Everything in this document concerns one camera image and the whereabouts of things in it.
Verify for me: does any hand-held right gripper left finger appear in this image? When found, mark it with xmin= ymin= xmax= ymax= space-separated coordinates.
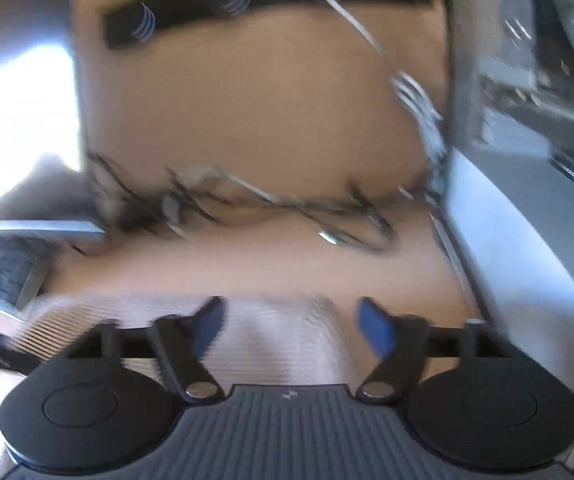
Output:
xmin=69 ymin=296 xmax=228 ymax=405

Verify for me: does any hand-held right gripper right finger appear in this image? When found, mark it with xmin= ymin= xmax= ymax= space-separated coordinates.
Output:
xmin=356 ymin=297 xmax=510 ymax=405

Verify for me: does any beige striped knit garment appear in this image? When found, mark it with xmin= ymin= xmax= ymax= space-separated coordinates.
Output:
xmin=4 ymin=294 xmax=368 ymax=387

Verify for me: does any black curved computer monitor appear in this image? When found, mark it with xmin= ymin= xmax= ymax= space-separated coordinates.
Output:
xmin=0 ymin=0 xmax=108 ymax=246

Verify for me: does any white computer tower case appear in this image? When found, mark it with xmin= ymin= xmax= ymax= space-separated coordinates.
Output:
xmin=437 ymin=0 xmax=574 ymax=466

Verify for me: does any black cable tangle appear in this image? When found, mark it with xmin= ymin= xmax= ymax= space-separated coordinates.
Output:
xmin=84 ymin=152 xmax=448 ymax=256

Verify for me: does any black wall socket strip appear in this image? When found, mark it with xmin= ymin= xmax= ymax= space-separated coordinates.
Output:
xmin=102 ymin=0 xmax=442 ymax=51

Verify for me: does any white power cable with plug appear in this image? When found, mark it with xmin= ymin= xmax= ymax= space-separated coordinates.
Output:
xmin=304 ymin=0 xmax=450 ymax=196

